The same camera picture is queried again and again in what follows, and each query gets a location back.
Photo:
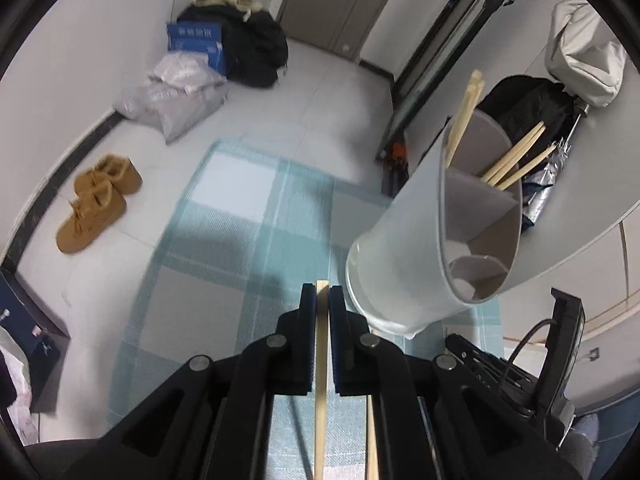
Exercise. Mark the grey plastic bag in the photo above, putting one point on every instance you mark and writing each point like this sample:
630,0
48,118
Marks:
170,110

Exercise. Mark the white cloth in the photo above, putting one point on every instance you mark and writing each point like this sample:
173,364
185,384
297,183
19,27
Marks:
585,55

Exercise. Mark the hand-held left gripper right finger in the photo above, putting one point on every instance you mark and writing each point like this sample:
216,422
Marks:
336,355

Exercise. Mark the grey divided utensil holder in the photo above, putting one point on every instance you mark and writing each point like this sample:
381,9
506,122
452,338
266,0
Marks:
400,260

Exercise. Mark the grey brown door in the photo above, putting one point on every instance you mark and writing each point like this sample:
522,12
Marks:
330,0

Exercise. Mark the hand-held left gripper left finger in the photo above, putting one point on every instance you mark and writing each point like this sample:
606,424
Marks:
310,350

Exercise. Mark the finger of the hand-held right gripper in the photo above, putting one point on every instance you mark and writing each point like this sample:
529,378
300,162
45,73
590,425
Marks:
475,357

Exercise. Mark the black bag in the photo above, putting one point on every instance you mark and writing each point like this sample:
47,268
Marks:
255,45

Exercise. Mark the teal checked cloth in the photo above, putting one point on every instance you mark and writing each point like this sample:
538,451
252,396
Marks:
210,260

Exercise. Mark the cream cloth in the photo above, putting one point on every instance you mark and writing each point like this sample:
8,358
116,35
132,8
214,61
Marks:
225,0

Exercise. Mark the white bag with red print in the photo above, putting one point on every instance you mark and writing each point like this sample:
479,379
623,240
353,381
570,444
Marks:
17,395

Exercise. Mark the blue packet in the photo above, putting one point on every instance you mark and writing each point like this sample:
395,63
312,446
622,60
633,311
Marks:
197,40

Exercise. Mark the orange and black item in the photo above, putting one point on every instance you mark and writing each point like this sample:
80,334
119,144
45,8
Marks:
397,152

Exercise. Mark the brown suede shoe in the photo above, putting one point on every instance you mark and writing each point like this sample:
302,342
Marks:
87,220
112,175

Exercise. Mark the white panel with wooden trim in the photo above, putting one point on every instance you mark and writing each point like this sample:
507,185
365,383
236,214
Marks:
631,270

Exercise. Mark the black coat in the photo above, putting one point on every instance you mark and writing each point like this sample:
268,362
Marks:
525,102

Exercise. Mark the wooden chopstick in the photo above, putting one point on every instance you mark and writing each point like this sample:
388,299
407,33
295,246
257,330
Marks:
373,440
321,425
515,149
472,110
466,105
520,176
525,165

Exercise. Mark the white plastic bag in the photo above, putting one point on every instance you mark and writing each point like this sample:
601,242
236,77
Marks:
185,70

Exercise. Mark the silver folded umbrella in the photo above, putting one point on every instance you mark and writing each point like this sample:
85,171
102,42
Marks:
542,187

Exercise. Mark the black framed glass door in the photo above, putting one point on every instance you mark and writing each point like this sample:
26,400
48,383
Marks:
450,35

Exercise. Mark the dark blue cabinet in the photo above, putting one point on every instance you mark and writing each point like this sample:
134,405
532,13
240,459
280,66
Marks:
45,360

